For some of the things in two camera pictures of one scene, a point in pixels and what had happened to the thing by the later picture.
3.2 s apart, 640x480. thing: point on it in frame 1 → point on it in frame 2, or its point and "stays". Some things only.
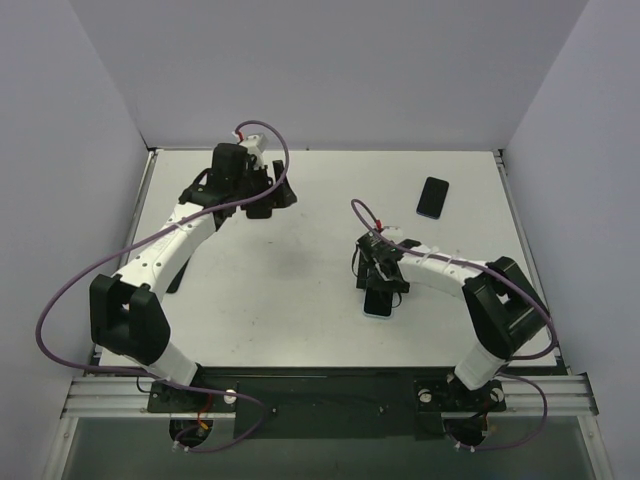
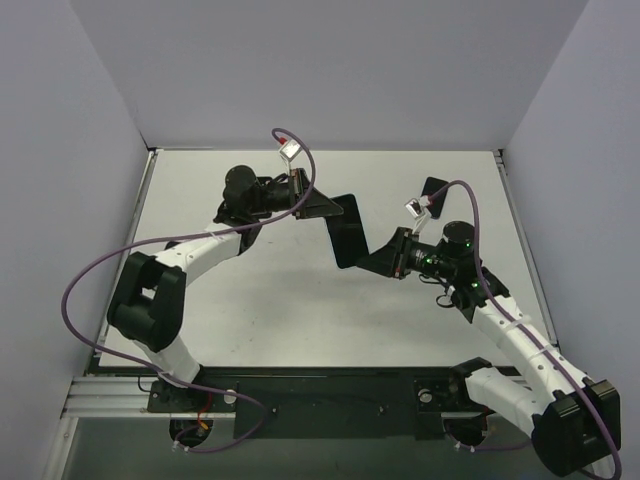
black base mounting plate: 329,403 stays
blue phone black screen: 432,198 stays
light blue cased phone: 377,303 → 346,232
